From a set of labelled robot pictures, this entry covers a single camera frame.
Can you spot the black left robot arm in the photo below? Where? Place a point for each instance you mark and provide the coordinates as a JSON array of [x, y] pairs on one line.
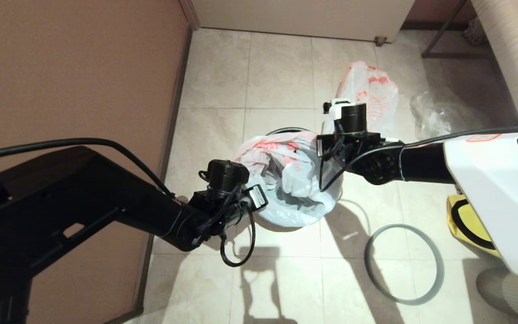
[[70, 202]]

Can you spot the black round trash bin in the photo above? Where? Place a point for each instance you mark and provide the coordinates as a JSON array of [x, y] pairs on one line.
[[286, 130]]

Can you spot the brown cabinet side panel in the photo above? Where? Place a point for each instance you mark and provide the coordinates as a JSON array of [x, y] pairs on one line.
[[61, 67]]

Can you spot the clear plastic bag dark contents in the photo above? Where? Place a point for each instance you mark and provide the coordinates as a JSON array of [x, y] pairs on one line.
[[439, 112]]

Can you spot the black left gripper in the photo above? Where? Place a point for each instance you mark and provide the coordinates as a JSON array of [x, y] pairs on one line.
[[256, 198]]

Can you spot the white crumpled fabric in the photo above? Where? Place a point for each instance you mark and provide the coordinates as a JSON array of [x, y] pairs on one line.
[[475, 31]]

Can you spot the yellow fabric bag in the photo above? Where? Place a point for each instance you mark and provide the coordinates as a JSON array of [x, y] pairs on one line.
[[459, 216]]

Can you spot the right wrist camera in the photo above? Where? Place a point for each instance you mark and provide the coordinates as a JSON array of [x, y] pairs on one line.
[[337, 104]]

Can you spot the beige striped upholstered sofa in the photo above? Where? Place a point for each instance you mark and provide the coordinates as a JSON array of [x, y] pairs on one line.
[[511, 54]]

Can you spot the small metal door stopper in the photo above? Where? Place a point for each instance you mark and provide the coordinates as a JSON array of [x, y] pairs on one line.
[[380, 40]]

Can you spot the brown metal table frame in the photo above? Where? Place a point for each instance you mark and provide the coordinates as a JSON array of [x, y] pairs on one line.
[[454, 54]]

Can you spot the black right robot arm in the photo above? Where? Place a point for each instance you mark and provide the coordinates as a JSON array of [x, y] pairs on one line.
[[475, 171]]

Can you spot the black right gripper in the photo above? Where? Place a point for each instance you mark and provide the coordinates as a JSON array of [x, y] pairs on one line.
[[333, 146]]

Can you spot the grey striped cushion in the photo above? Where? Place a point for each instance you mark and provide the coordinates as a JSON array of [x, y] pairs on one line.
[[502, 292]]

